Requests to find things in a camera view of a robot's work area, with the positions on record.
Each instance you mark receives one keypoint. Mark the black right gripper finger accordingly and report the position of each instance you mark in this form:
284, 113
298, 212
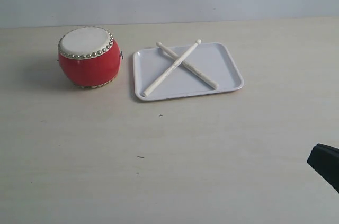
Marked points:
329, 156
330, 174

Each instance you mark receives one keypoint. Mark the wooden drumstick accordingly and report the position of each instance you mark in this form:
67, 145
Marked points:
170, 69
189, 66

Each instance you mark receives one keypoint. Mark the small red drum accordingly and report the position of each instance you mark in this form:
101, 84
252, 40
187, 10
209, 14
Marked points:
89, 56

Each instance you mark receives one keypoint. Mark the white plastic tray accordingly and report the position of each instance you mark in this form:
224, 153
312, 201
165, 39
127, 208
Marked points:
213, 59

